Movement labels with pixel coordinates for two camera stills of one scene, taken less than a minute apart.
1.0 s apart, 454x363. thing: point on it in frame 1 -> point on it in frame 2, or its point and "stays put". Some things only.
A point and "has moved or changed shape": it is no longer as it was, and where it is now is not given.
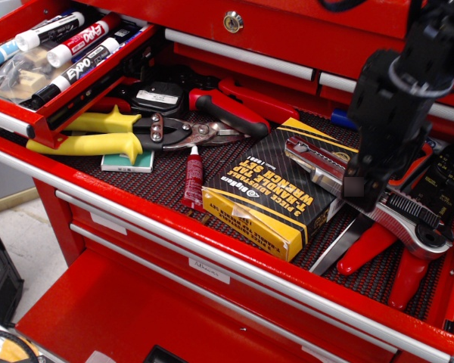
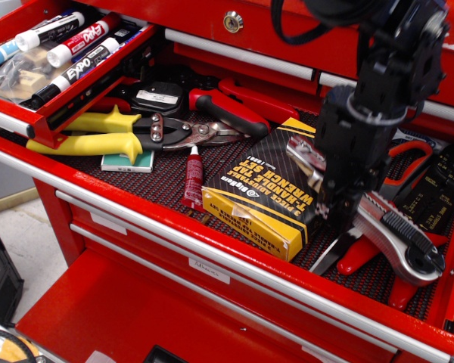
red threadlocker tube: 194,181 stays put
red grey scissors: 363,238 -> 389,190
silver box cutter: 415,223 has moved or changed shape
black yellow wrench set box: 269,199 stays put
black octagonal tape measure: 158,97 stays put
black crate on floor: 3,280 stays put
